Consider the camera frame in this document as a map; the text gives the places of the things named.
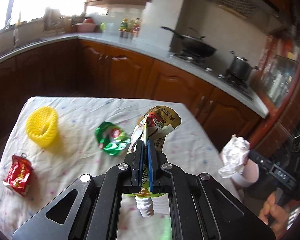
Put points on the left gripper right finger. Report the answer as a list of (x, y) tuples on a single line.
[(153, 166)]

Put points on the glass door red cabinet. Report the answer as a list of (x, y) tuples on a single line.
[(277, 83)]

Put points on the black wok with handle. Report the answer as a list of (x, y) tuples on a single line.
[(193, 45)]

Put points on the range hood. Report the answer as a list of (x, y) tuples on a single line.
[(261, 13)]

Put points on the wooden lower kitchen cabinets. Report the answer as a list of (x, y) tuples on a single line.
[(86, 68)]

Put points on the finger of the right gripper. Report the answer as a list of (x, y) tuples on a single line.
[(261, 161)]

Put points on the crushed green soda can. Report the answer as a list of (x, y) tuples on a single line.
[(111, 138)]

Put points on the steel stock pot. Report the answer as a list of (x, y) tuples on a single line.
[(240, 67)]

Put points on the grey kitchen countertop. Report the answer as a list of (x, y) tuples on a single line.
[(254, 102)]

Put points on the white paper ball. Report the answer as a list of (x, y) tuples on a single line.
[(234, 156)]

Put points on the orange green drink pouch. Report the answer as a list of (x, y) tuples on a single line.
[(156, 123)]

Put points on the person's right hand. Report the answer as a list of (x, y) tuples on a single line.
[(280, 215)]

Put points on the pink basin on counter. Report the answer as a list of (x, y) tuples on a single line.
[(87, 26)]

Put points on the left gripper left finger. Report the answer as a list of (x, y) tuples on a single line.
[(137, 165)]

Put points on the gas stove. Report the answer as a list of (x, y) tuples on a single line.
[(222, 78)]

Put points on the condiment bottles group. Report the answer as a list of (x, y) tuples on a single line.
[(130, 28)]

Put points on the pink trash bin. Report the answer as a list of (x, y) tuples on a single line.
[(248, 177)]

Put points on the floral white tablecloth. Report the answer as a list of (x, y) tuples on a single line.
[(76, 151)]

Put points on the crushed red soda can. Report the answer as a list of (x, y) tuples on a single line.
[(19, 175)]

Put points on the yellow foam net sleeve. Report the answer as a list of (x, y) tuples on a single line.
[(42, 126)]

